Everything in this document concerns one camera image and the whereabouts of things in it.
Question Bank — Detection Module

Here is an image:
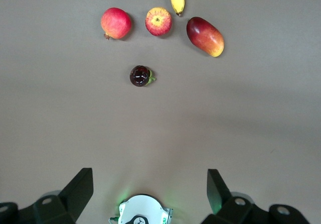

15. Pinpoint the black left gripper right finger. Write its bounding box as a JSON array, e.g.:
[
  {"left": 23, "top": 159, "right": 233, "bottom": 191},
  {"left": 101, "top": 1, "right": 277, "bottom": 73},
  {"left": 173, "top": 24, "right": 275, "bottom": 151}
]
[{"left": 200, "top": 169, "right": 308, "bottom": 224}]

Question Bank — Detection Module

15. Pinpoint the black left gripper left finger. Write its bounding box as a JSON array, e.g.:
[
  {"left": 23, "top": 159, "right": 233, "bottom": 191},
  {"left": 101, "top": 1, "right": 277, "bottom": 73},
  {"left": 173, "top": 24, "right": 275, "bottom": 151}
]
[{"left": 0, "top": 168, "right": 94, "bottom": 224}]

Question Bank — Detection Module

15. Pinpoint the red yellow mango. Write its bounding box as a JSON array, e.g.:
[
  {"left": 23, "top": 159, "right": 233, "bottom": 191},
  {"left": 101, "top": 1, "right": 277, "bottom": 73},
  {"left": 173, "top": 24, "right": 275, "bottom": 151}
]
[{"left": 186, "top": 17, "right": 225, "bottom": 58}]

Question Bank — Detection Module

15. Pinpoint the dark purple mangosteen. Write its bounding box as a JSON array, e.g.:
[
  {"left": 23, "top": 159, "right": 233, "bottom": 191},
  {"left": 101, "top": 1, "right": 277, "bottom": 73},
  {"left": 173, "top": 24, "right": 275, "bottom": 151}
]
[{"left": 129, "top": 65, "right": 156, "bottom": 87}]

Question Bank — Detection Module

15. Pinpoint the red pomegranate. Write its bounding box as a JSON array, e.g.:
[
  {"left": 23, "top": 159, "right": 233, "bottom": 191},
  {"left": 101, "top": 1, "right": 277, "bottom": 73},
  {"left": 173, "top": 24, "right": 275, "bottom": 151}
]
[{"left": 100, "top": 7, "right": 132, "bottom": 41}]

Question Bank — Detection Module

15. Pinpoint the red yellow apple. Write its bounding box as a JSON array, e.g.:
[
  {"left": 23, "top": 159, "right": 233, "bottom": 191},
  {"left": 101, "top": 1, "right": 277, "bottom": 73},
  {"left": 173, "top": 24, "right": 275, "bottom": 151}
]
[{"left": 145, "top": 7, "right": 173, "bottom": 37}]

